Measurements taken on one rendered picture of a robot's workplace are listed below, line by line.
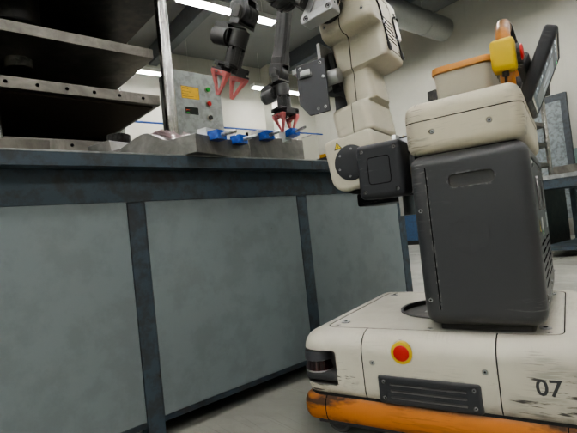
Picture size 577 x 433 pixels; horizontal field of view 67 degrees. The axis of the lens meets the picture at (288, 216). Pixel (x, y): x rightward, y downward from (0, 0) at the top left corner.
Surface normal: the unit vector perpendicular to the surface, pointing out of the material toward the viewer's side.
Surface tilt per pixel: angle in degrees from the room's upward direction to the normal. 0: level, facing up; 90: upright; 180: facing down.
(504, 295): 90
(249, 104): 90
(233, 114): 90
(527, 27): 90
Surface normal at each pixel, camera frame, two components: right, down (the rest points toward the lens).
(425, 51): -0.79, 0.07
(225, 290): 0.66, -0.09
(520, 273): -0.54, 0.04
